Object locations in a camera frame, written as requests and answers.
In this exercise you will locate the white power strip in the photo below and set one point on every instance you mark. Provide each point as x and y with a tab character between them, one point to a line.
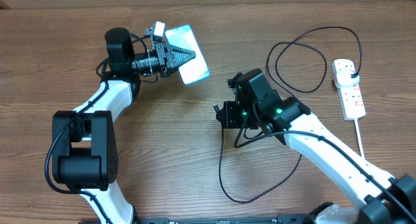
350	98

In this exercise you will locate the smartphone with blue screen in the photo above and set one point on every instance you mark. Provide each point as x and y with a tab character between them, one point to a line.
196	69

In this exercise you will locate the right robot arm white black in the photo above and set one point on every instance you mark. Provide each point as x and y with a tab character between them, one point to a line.
376	195

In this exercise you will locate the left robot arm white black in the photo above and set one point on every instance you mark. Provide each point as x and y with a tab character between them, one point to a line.
83	156

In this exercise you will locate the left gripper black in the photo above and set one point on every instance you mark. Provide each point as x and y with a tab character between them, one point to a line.
165	53

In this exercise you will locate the white charger plug adapter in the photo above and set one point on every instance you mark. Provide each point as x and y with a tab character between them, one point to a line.
344	79

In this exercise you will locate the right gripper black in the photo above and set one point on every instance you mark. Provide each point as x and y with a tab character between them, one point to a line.
229	117

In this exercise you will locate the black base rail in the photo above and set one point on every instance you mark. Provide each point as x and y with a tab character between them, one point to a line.
279	219

